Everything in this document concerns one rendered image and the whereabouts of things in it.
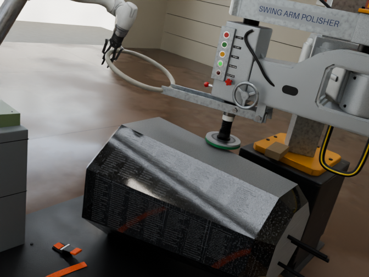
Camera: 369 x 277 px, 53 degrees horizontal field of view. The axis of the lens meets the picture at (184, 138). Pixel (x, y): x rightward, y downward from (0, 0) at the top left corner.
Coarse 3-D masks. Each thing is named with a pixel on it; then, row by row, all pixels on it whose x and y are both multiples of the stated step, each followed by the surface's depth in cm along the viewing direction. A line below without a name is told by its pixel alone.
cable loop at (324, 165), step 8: (328, 128) 194; (328, 136) 195; (368, 144) 186; (320, 152) 200; (368, 152) 188; (320, 160) 200; (360, 160) 191; (328, 168) 199; (360, 168) 191; (344, 176) 197; (352, 176) 195
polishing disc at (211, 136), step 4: (208, 132) 231; (212, 132) 232; (216, 132) 234; (208, 136) 225; (212, 136) 226; (216, 136) 228; (232, 136) 233; (212, 140) 220; (216, 140) 221; (220, 140) 223; (232, 140) 226; (236, 140) 228; (216, 144) 218; (220, 144) 218; (224, 144) 218; (228, 144) 219; (232, 144) 220; (236, 144) 221
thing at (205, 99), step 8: (168, 88) 231; (176, 88) 241; (184, 88) 238; (176, 96) 229; (184, 96) 227; (192, 96) 224; (200, 96) 221; (208, 96) 231; (200, 104) 223; (208, 104) 220; (216, 104) 217; (224, 104) 215; (232, 104) 214; (248, 104) 219; (232, 112) 214; (240, 112) 211; (248, 112) 209; (272, 112) 214; (256, 120) 204; (264, 120) 206
